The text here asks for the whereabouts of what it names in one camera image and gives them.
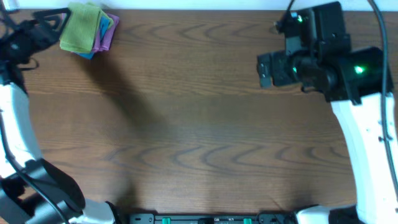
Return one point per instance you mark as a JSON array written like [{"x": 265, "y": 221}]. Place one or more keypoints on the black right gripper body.
[{"x": 294, "y": 70}]

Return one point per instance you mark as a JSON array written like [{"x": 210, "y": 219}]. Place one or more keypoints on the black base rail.
[{"x": 261, "y": 218}]

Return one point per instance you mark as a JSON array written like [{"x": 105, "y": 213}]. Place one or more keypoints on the folded yellow-green cloth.
[{"x": 101, "y": 14}]

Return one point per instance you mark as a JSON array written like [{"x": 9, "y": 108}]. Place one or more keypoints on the folded purple cloth underneath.
[{"x": 107, "y": 39}]

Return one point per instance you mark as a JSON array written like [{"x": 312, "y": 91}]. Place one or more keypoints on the green microfiber cloth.
[{"x": 80, "y": 30}]

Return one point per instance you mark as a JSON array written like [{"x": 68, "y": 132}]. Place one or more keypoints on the folded blue cloth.
[{"x": 104, "y": 26}]

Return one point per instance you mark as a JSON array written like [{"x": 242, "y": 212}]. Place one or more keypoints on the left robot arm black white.
[{"x": 32, "y": 189}]

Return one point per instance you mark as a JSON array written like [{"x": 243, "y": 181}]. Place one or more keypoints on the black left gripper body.
[{"x": 21, "y": 43}]

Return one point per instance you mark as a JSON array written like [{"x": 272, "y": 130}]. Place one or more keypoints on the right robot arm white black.
[{"x": 359, "y": 90}]

